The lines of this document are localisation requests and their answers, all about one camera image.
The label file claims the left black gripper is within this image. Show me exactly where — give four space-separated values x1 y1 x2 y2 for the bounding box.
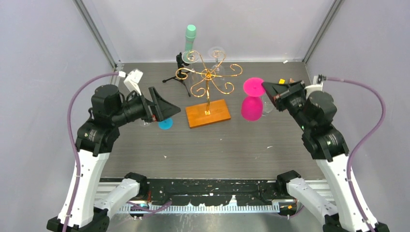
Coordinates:
111 86 180 127

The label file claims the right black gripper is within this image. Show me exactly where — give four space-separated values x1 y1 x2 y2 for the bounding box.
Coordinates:
261 80 312 132

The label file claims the blue wine glass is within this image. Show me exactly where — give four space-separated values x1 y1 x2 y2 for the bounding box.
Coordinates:
158 118 173 130

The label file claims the pink wine glass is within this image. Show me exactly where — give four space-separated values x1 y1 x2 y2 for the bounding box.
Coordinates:
241 77 265 121

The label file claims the clear wine glass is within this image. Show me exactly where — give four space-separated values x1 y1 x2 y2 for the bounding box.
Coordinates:
208 46 225 75
138 117 153 127
182 50 199 70

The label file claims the clear front wine glass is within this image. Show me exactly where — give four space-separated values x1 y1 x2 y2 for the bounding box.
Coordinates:
138 117 153 127

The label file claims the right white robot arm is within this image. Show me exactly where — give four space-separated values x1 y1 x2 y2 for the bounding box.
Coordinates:
262 81 389 232

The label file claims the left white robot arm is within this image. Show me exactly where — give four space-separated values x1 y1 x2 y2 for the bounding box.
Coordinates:
46 84 181 232

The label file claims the small black tripod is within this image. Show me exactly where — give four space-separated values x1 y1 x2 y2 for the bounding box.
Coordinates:
162 52 191 97

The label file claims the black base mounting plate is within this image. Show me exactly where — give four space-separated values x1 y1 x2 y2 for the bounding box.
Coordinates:
99 177 321 207

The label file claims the mint green bottle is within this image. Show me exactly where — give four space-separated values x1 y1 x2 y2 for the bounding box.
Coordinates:
184 24 196 55

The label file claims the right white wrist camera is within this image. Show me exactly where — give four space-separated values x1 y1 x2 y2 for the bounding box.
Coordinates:
305 74 327 99

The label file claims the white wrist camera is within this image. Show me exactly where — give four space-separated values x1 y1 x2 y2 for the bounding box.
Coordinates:
118 69 144 95
305 74 327 99

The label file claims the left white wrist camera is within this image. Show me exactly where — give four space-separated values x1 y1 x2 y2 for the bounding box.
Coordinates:
118 69 144 95

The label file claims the gold wire glass rack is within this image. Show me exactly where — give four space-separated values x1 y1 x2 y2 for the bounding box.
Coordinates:
182 52 243 129

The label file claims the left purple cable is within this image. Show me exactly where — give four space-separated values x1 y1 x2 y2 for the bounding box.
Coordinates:
60 72 121 232

